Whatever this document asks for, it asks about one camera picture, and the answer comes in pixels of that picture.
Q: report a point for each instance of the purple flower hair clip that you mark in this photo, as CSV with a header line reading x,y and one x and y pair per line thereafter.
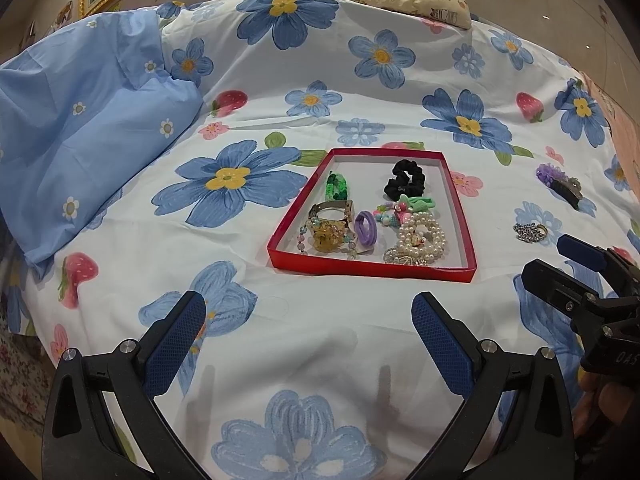
x,y
550,172

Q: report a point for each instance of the black scrunchie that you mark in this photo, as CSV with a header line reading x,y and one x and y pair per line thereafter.
x,y
397,187

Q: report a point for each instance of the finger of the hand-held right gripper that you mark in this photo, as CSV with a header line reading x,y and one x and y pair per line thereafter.
x,y
580,250
555,280

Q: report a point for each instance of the floral patterned cloth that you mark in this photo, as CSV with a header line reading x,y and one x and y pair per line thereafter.
x,y
20,375

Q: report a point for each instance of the yellow hair claw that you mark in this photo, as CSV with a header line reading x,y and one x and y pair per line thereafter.
x,y
327,237

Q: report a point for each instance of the gold wrist watch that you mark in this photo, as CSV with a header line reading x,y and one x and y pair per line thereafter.
x,y
325,208

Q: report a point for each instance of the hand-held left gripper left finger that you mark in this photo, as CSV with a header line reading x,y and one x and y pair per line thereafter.
x,y
175,345

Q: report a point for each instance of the floral strawberry bedsheet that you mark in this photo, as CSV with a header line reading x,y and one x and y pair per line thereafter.
x,y
250,85

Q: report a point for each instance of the light blue pillow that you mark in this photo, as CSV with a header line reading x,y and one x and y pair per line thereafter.
x,y
90,135

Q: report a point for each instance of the person's right hand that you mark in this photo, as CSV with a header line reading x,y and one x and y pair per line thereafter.
x,y
607,400

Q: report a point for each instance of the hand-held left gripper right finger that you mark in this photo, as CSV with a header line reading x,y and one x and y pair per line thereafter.
x,y
441,345

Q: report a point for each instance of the silver brooch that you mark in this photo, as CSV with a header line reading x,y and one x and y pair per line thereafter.
x,y
400,259

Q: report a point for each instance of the red shallow box tray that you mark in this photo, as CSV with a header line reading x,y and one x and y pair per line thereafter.
x,y
370,270

